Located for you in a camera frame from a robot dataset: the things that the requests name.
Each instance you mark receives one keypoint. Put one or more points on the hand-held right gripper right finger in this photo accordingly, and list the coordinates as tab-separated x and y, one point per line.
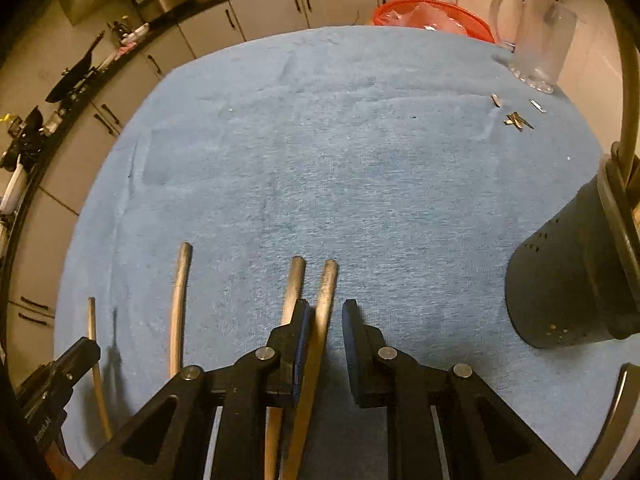
352	355

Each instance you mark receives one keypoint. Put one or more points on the thick curved wooden chopstick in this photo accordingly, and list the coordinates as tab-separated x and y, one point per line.
179	310

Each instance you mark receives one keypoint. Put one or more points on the clear glass pitcher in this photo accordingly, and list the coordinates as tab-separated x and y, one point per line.
542	35

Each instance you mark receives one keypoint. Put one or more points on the black kettle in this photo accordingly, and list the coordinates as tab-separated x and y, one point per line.
25	132

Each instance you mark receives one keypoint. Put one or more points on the black perforated chopstick holder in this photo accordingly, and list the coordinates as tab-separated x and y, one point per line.
560	280

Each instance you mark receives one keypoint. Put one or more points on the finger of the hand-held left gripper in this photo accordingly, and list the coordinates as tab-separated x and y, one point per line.
75	360

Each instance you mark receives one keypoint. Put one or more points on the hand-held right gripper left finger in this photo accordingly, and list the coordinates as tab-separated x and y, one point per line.
300	355

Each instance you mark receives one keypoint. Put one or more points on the pink cloth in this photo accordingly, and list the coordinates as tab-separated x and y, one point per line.
125	50

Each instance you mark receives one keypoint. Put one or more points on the black kitchen countertop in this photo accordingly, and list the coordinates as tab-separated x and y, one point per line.
210	2

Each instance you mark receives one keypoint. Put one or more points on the blue terry table cloth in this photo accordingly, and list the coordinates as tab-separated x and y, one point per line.
350	185

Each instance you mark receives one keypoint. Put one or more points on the yellow-capped oil bottle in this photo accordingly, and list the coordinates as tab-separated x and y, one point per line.
6	121

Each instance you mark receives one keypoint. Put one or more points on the red plastic basket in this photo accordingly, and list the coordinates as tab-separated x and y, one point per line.
465	22

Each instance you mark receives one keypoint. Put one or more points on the dark-tipped wooden chopstick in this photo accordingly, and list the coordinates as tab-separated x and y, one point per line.
292	290

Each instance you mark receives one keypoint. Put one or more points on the clear plastic bag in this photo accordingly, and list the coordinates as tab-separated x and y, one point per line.
430	10

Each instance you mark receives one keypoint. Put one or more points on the black wok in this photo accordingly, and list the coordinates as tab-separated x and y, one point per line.
75	75

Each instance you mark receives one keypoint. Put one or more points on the straight wooden chopstick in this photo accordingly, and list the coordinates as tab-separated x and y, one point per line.
97	375

